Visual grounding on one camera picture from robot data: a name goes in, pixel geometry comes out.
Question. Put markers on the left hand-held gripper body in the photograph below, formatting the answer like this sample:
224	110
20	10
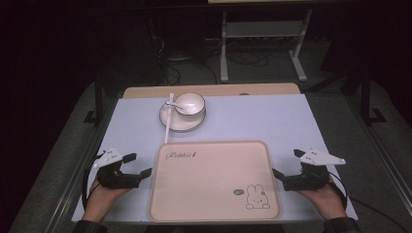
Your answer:
111	179

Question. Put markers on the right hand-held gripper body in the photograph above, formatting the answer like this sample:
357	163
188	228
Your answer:
311	181

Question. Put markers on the person's left hand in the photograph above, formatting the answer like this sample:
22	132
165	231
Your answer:
100	200

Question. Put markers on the person's right hand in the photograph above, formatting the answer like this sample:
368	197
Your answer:
327	202

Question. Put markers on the light blue table mat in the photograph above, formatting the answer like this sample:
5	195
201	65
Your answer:
259	119

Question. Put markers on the white chopstick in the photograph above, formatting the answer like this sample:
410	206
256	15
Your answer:
168	123
169	113

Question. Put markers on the white plate with dark rim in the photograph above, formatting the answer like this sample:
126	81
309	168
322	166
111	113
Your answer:
181	124

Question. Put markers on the beige rabbit print tray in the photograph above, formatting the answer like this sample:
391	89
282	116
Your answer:
207	187

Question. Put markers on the black metal stand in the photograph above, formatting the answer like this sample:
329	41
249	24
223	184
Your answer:
367	100
96	103

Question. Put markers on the white spoon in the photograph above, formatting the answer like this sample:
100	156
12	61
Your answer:
171	104

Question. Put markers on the white bowl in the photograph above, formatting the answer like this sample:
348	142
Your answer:
191	104

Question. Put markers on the wooden table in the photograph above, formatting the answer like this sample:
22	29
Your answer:
213	89

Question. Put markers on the white metal stand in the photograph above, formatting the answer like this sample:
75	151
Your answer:
264	30

